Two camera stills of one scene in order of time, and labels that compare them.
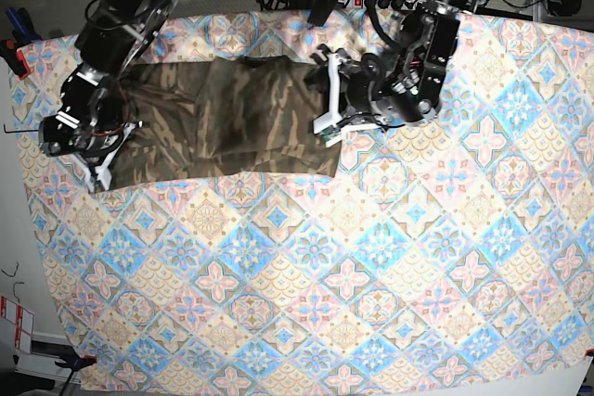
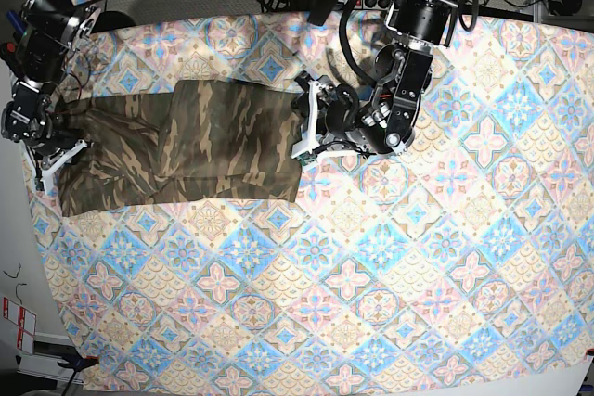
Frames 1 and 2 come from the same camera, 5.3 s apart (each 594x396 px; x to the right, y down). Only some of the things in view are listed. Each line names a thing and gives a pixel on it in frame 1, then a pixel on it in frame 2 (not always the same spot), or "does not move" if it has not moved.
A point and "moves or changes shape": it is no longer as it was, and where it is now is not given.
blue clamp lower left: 75,363 does not move
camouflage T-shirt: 214,118 moves or changes shape
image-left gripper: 96,160 to 42,170
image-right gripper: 342,65 to 311,104
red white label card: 24,321 does not move
